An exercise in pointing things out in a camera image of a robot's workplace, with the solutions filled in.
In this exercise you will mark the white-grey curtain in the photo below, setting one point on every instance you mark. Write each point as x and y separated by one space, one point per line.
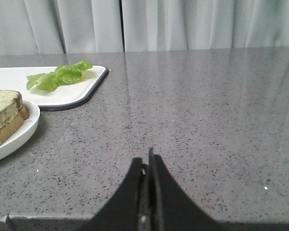
96 26

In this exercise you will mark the green lettuce leaf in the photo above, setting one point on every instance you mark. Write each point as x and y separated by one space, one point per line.
63 75

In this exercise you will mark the white cutting board grey rim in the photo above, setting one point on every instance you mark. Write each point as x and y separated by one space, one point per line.
63 98

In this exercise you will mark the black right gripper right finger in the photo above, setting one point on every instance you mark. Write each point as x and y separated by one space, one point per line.
170 208

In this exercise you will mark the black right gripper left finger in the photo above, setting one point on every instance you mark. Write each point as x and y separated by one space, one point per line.
128 208

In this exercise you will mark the bread slice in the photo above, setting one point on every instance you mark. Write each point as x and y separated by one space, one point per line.
10 128
10 103

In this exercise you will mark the white round plate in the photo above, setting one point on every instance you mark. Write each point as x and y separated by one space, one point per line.
24 133

